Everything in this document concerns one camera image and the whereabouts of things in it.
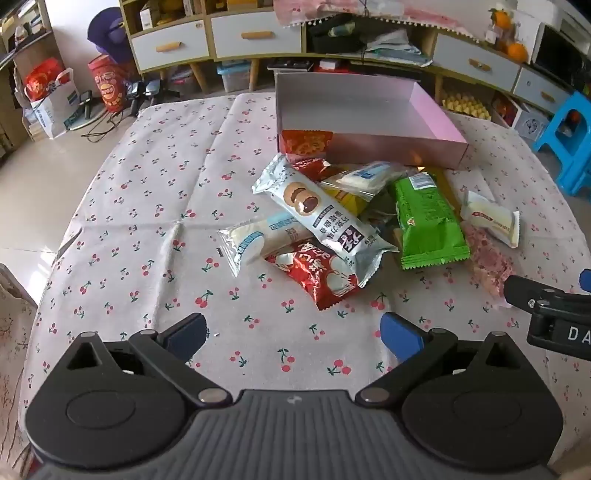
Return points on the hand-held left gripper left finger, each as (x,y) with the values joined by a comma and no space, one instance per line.
(187,334)

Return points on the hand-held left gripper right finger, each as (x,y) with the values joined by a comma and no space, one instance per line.
(399,337)

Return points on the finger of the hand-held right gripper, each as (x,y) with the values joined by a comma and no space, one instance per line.
(586,280)
(519,290)

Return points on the pink nougat packet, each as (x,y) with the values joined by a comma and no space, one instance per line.
(489,267)

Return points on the white cake packet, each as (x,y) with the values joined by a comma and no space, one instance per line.
(489,219)

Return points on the red snack packet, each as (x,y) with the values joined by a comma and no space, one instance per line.
(314,274)
(308,167)

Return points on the white bread packet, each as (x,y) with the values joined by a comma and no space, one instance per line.
(369,177)
(249,242)

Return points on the green snack packet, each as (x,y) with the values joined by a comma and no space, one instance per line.
(429,221)

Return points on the yellow snack packet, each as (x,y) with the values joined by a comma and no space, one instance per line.
(345,201)

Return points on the red gold-print packet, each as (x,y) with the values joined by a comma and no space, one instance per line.
(307,143)

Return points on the pink cardboard box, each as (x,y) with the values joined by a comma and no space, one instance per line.
(360,110)

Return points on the blue plastic stool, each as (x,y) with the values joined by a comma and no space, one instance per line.
(568,147)

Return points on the cherry print tablecloth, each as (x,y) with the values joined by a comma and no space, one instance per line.
(138,207)

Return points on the white cartoon toy box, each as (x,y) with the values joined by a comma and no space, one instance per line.
(526,122)

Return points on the beige printed cloth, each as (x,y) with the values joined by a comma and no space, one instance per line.
(14,369)

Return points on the yellow egg tray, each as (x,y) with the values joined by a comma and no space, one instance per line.
(466,106)

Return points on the white cabinet drawer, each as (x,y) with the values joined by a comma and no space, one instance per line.
(171,48)
(256,34)
(545,92)
(478,62)

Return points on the white microwave oven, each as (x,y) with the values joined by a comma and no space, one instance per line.
(561,55)

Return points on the white round base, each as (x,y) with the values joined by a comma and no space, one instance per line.
(81,121)

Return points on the black device on tripod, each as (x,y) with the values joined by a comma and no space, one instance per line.
(135,99)
(86,104)
(157,90)

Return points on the clear plastic jar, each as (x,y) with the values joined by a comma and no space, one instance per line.
(495,36)

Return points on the white shopping bag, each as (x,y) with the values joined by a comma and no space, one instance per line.
(57,113)

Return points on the blue-lid storage bin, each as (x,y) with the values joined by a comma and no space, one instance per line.
(233,78)

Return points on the red cartoon bag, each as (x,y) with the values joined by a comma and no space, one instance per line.
(108,85)

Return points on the pile of papers and bags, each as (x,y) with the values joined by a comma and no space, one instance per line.
(397,48)

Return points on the clear storage bin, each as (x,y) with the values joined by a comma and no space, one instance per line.
(288,65)

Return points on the long wooden cabinet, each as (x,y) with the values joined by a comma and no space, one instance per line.
(323,55)

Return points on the red gift bag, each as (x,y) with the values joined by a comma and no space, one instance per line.
(41,81)

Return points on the black storage box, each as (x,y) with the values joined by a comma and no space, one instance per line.
(332,41)

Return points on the purple round object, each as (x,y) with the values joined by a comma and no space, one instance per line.
(113,32)

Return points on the green blue roll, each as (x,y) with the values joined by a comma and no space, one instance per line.
(341,30)

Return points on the pink fringed cloth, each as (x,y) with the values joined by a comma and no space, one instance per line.
(369,11)

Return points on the white carton box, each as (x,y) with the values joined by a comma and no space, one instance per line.
(147,18)

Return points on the wooden shelf rack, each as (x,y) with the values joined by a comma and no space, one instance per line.
(27,50)

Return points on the orange cardboard box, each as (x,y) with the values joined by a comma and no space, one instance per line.
(244,3)

